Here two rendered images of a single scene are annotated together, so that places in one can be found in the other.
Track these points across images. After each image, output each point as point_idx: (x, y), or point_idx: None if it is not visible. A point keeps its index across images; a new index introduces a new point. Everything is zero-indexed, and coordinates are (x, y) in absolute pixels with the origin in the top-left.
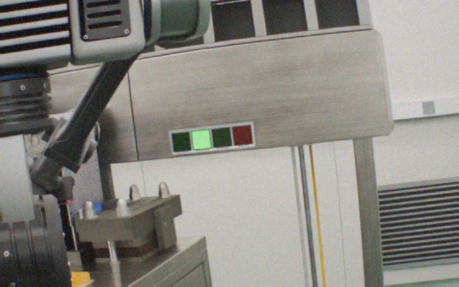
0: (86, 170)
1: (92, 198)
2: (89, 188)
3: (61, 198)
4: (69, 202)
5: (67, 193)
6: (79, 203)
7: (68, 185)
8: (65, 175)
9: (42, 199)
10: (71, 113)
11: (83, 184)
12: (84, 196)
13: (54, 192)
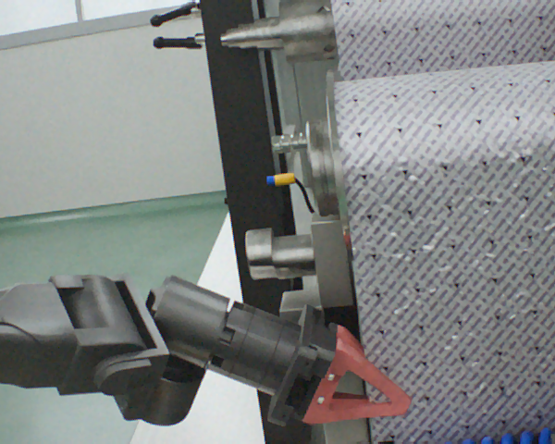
0: (553, 298)
1: None
2: None
3: (271, 403)
4: (344, 414)
5: (277, 397)
6: (458, 413)
7: (287, 374)
8: (376, 320)
9: (178, 391)
10: None
11: (511, 347)
12: (512, 388)
13: (236, 379)
